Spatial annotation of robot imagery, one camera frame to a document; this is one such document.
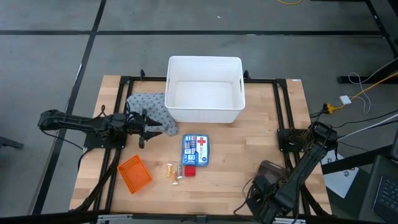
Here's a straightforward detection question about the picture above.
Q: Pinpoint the yellow extension cable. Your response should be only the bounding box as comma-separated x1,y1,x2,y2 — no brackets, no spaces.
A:
323,71,398,114

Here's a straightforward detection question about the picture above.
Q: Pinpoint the grey patterned cloth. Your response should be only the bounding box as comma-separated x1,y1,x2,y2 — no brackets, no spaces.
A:
126,92,179,136

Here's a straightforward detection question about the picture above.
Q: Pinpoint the white paper sheet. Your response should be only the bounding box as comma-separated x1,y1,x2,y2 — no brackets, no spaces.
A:
320,151,360,199

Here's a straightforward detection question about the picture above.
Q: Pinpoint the white textured plastic basket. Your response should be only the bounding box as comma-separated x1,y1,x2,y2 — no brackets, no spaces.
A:
164,55,246,124

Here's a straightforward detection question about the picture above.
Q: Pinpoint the black metal table frame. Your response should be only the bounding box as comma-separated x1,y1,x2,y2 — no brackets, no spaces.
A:
70,68,332,224

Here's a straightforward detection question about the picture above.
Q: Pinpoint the black laptop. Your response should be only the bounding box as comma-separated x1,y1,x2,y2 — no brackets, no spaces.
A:
359,154,398,224

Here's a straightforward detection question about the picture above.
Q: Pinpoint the white thin cable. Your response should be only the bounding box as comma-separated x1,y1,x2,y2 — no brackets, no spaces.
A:
348,72,373,114

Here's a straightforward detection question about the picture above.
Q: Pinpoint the black neighbouring table frame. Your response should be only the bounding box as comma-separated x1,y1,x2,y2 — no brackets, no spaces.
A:
310,0,398,84

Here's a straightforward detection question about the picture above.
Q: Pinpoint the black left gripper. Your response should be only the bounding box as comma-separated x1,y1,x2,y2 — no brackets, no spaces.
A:
126,108,164,149

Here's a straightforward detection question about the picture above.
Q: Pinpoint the blue first aid kit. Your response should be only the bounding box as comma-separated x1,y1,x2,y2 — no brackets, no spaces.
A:
181,133,210,167

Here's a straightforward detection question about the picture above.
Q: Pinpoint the orange plastic mesh basket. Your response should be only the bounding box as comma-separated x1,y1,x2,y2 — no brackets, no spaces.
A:
117,154,154,195

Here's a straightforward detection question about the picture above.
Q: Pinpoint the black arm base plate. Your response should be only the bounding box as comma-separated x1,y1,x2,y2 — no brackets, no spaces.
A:
83,124,127,149
277,128,312,153

